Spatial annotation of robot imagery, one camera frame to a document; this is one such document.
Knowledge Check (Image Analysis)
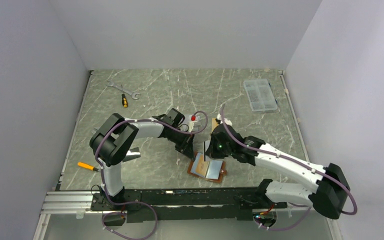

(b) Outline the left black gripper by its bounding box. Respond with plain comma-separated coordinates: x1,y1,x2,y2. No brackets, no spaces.
168,126,195,161

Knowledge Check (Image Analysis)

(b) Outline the orange credit card stack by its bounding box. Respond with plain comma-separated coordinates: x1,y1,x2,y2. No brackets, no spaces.
211,118,219,132

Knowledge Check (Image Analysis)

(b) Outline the brown leather card holder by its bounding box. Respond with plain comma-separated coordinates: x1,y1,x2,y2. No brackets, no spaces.
187,152,228,184

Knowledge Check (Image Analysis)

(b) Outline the silver striped credit card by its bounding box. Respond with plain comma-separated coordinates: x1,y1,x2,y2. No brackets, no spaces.
203,140,210,162

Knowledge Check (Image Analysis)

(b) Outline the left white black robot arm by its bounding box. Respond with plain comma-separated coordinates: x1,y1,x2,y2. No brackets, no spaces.
89,108,195,210

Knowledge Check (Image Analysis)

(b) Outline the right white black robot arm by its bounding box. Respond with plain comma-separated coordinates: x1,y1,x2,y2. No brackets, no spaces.
205,124,351,220

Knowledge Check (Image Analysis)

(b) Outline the black silver credit card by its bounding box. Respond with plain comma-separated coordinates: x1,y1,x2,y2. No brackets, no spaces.
123,150,141,162

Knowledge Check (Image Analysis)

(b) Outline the clear plastic organizer box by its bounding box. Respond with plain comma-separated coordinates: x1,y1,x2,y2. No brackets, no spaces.
243,78,278,112

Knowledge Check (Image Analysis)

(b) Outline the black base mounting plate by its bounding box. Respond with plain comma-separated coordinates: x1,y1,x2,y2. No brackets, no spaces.
90,187,288,223

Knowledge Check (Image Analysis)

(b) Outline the yellow black screwdriver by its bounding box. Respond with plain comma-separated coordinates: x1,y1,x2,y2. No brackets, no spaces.
121,93,129,108

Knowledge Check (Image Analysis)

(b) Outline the silver open-end wrench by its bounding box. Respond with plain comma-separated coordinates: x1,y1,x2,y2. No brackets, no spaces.
106,80,141,100

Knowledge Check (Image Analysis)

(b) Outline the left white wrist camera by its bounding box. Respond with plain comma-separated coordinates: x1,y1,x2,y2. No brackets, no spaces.
187,114,202,132

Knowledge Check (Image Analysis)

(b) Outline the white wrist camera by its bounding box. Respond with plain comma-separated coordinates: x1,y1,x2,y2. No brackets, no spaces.
187,114,202,132
215,113,233,126

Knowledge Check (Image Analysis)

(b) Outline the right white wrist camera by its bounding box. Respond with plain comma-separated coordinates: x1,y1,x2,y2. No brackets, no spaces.
215,113,233,126

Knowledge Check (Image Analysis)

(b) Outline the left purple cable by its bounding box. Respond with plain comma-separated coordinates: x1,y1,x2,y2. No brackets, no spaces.
94,110,209,200

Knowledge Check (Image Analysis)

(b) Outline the purple cable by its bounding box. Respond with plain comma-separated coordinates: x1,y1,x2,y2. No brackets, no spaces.
219,104,359,216
94,110,209,200

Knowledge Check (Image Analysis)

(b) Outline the orange handled screwdriver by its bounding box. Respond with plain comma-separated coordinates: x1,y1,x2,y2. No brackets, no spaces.
77,162,100,172

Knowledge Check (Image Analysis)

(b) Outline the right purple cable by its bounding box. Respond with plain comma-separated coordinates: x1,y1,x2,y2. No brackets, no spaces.
219,104,359,216

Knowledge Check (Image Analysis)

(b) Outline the aluminium rail frame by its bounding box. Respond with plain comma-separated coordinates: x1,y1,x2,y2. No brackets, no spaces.
34,190,342,240

